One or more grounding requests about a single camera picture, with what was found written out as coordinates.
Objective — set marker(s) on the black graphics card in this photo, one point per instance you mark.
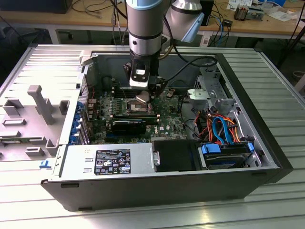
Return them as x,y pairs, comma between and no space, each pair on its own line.
128,127

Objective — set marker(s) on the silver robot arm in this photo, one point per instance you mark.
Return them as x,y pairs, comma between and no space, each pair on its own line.
143,23

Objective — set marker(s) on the silver drive cage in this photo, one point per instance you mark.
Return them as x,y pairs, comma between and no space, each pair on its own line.
200,95

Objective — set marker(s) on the CPU socket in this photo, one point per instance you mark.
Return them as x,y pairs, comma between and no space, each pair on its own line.
137,108

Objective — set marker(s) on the silver power supply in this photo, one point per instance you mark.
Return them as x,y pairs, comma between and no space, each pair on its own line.
76,159

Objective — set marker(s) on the coin cell battery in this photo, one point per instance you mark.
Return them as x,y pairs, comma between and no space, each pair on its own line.
170,93

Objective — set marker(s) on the blue disk carrier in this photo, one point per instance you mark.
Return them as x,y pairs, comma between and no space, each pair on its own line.
210,150

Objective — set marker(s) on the black PC case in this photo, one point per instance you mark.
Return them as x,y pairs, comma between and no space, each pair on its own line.
143,190

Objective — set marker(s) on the metal transformer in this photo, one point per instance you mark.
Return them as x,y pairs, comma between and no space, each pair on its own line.
241,13

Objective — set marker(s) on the grey case latch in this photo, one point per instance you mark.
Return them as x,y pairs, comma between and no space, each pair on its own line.
85,57

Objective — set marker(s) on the metal locking lever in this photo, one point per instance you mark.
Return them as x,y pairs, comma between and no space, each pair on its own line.
123,91

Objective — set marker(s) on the hard disk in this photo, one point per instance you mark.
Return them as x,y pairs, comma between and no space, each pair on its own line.
226,162

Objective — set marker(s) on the grey parts rack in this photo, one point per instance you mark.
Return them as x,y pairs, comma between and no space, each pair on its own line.
43,105

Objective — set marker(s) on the green motherboard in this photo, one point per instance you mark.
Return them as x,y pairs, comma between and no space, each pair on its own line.
166,112

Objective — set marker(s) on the black box device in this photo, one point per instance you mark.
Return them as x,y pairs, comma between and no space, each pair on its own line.
210,12

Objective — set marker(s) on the white papers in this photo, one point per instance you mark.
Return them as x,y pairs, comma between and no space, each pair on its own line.
283,15

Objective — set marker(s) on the black monitor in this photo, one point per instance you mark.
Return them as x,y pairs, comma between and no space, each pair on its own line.
35,6

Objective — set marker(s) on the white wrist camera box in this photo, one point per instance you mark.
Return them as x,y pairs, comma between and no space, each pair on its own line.
139,71

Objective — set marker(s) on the wooden desk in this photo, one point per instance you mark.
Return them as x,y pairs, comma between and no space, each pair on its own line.
35,20

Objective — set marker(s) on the blue card clip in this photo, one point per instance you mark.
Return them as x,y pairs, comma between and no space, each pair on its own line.
74,138
80,106
76,123

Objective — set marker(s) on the green RAM stick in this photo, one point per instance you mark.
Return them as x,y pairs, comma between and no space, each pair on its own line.
12,141

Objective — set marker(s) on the silver CPU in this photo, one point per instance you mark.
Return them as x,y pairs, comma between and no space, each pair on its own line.
142,97

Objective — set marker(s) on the black RAM slot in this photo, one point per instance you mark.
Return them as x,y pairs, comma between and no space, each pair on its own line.
133,117
153,121
116,88
116,93

